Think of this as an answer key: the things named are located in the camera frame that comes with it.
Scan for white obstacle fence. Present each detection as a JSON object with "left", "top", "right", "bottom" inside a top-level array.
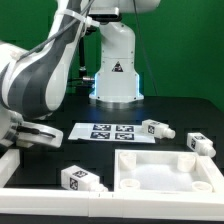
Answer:
[{"left": 0, "top": 150, "right": 224, "bottom": 221}]

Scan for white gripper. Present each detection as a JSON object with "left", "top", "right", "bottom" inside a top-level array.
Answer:
[{"left": 0, "top": 122, "right": 63, "bottom": 148}]

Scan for white fiducial tag sheet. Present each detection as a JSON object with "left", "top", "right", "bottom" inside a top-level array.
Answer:
[{"left": 68, "top": 123, "right": 155, "bottom": 144}]

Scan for black cables at base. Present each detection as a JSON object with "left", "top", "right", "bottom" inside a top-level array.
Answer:
[{"left": 66, "top": 75, "right": 96, "bottom": 88}]

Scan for background camera on stand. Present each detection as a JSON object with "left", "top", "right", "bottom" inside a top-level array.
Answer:
[{"left": 76, "top": 7, "right": 121, "bottom": 95}]

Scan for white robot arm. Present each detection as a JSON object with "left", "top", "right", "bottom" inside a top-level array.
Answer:
[{"left": 0, "top": 0, "right": 161, "bottom": 148}]

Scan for white square tabletop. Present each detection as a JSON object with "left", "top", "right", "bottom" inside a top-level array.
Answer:
[{"left": 114, "top": 149, "right": 224, "bottom": 193}]

